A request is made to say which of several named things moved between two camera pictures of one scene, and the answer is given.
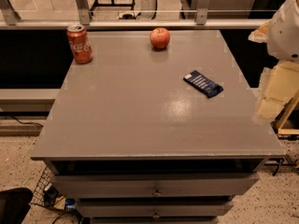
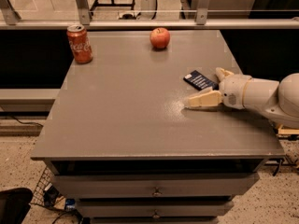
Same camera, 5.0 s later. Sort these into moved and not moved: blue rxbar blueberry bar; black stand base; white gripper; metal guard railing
Moved: white gripper
Not moved: metal guard railing; blue rxbar blueberry bar; black stand base
